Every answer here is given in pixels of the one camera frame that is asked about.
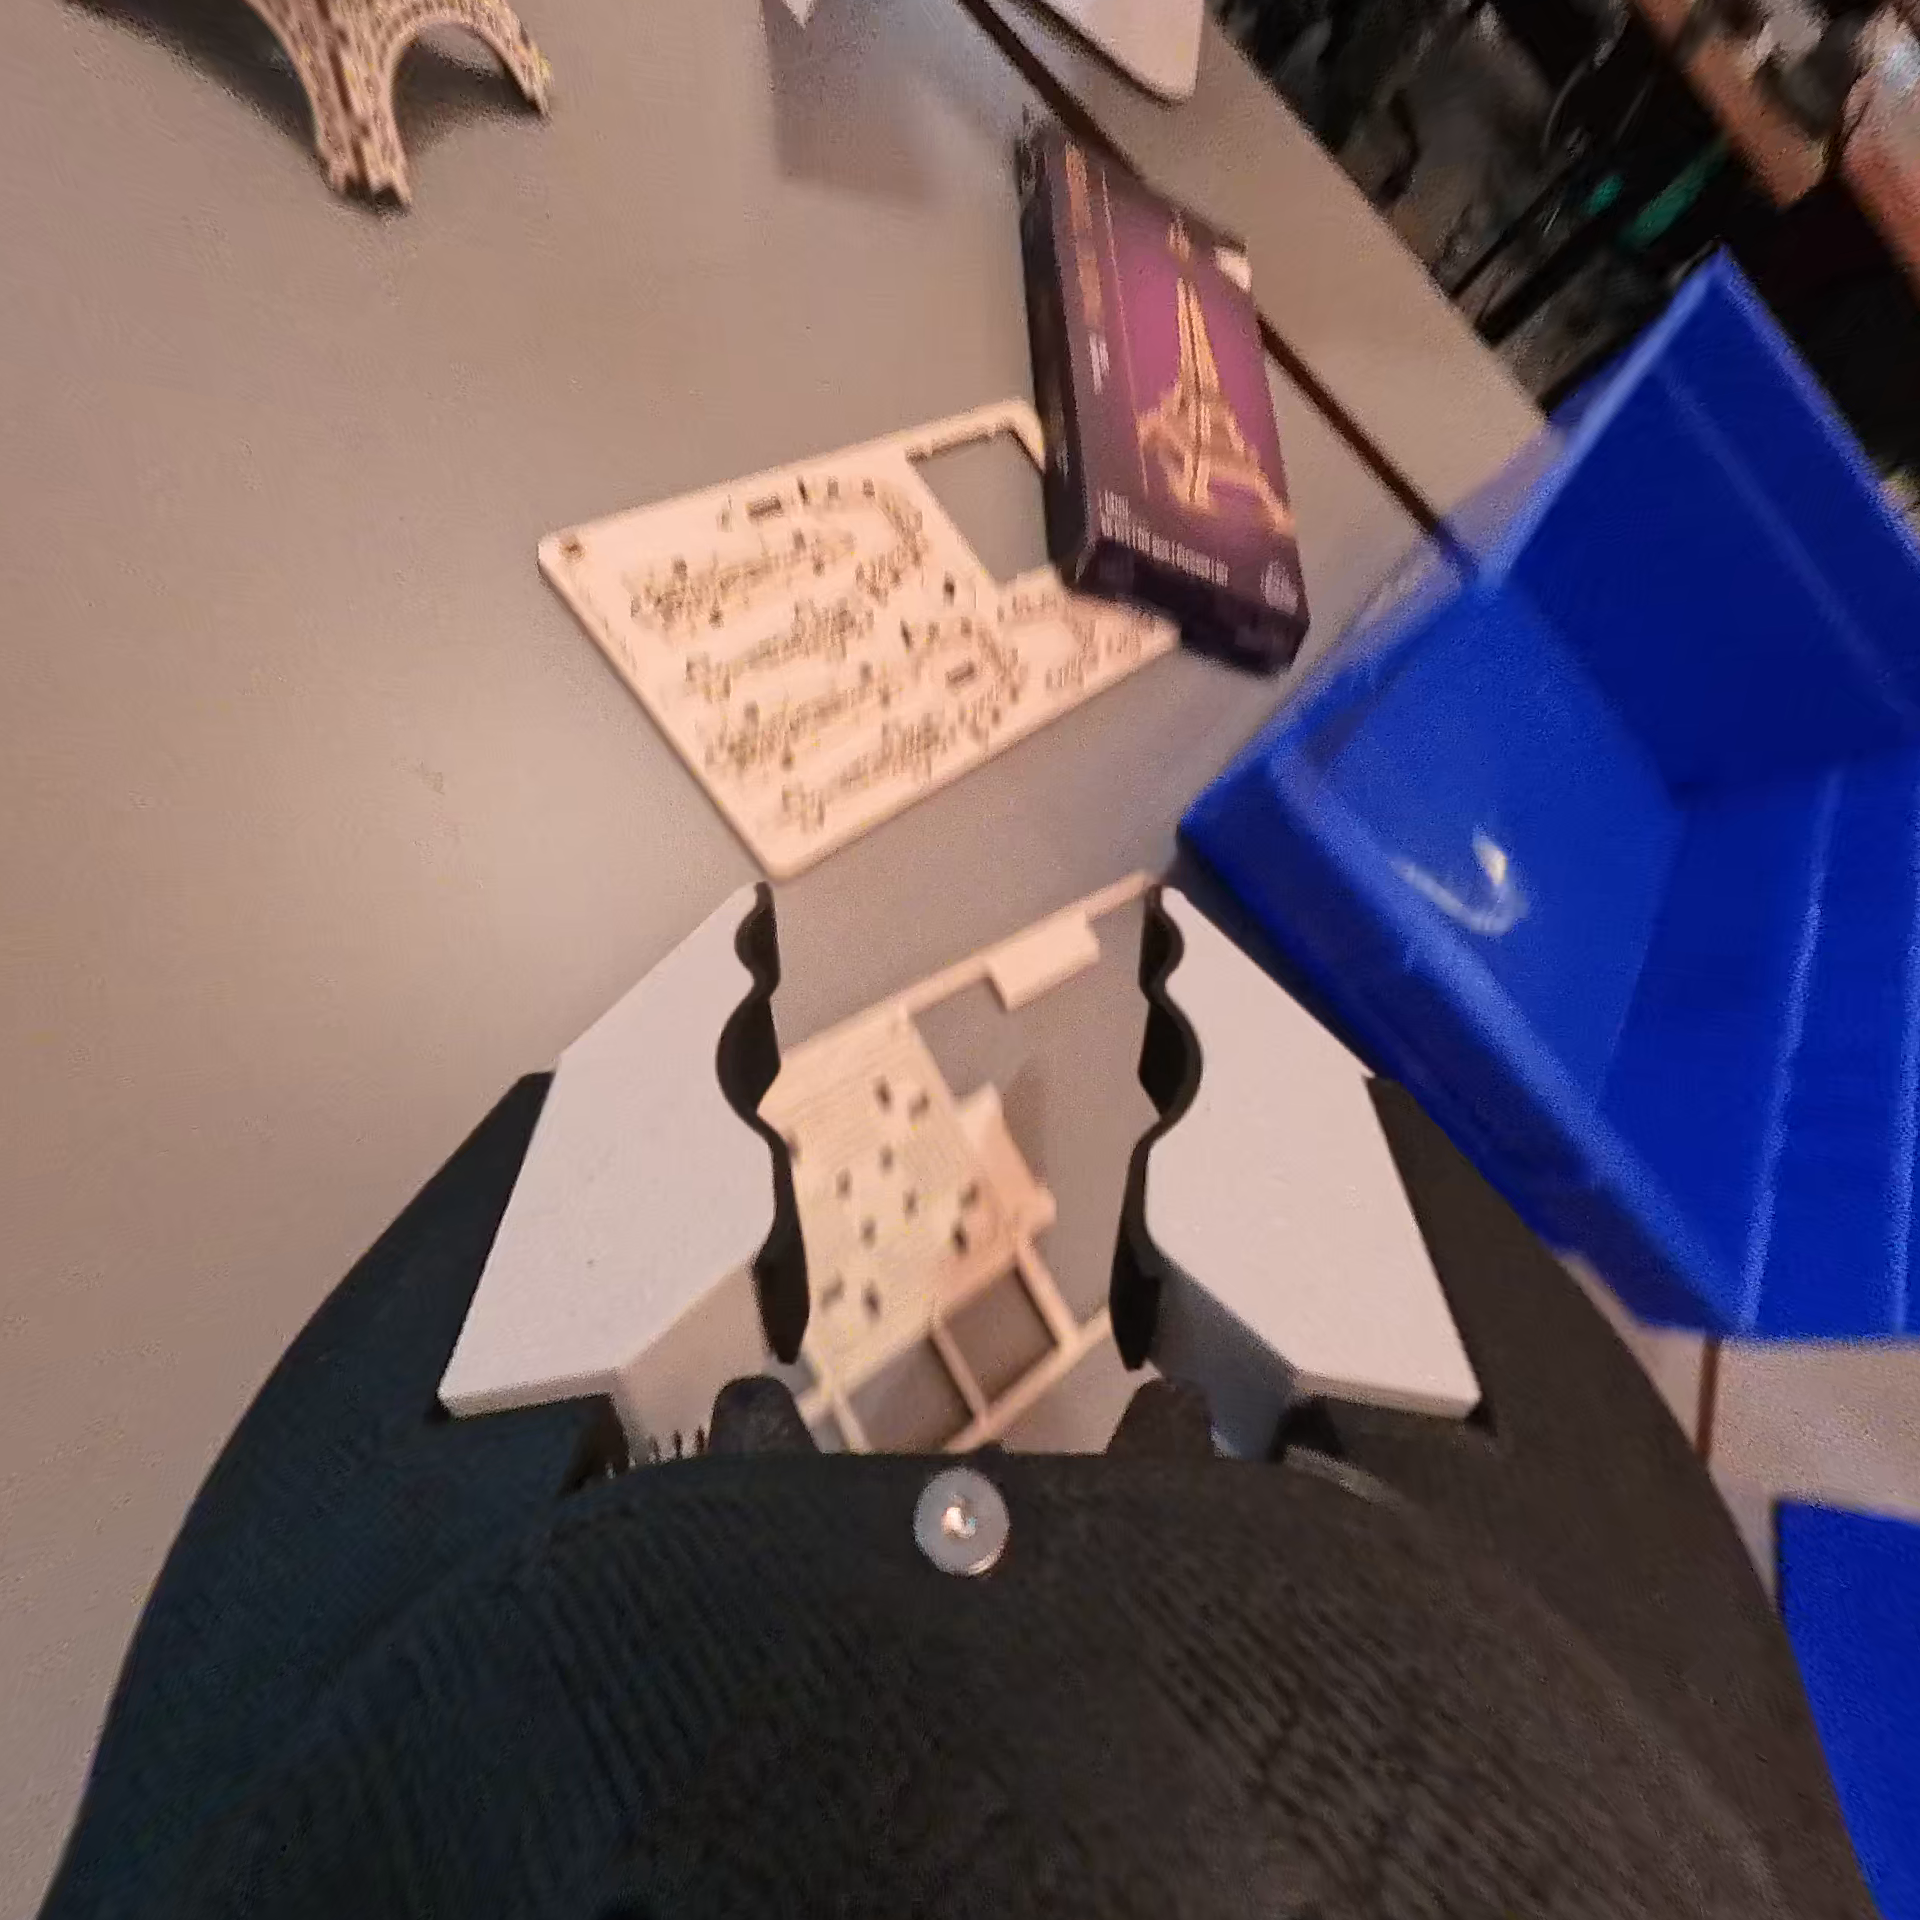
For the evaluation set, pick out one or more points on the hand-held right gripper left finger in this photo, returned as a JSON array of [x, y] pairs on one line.
[[629, 1200]]

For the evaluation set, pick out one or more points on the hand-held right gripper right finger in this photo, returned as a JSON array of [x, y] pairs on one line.
[[1291, 1200]]

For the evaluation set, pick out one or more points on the wooden sheet with square plate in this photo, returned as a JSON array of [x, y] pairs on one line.
[[886, 1140]]

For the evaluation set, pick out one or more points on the wooden tower base model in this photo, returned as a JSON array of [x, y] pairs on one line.
[[376, 89]]

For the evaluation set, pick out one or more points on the grey desk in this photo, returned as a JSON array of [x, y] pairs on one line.
[[301, 600]]

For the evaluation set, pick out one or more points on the blue plastic bin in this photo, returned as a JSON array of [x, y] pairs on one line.
[[1575, 900], [1862, 1694]]

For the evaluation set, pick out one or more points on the wooden sheet with lattice parts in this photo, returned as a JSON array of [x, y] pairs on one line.
[[781, 660]]

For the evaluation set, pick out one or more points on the purple puzzle box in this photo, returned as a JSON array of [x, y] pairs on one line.
[[1172, 422]]

